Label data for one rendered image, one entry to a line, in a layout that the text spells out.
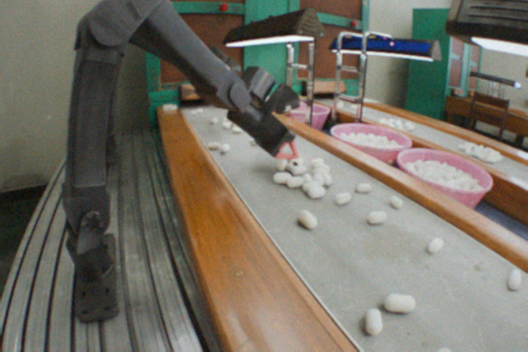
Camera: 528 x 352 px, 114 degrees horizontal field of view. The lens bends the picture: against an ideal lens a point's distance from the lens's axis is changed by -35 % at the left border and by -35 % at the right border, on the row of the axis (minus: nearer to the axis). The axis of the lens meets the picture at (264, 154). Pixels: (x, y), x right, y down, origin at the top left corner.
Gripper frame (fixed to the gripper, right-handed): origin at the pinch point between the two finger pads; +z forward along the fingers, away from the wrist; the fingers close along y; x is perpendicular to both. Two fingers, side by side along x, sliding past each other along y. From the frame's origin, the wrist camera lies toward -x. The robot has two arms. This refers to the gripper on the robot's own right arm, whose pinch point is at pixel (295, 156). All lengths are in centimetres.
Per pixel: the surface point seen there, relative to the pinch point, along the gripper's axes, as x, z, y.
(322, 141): -8.4, 9.1, 6.7
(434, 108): -156, 210, 116
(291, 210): 8.4, -6.9, -17.9
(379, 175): -8.0, 9.9, -15.7
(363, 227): 3.0, -0.5, -27.2
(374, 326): 9.8, -10.9, -43.2
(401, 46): -61, 22, 17
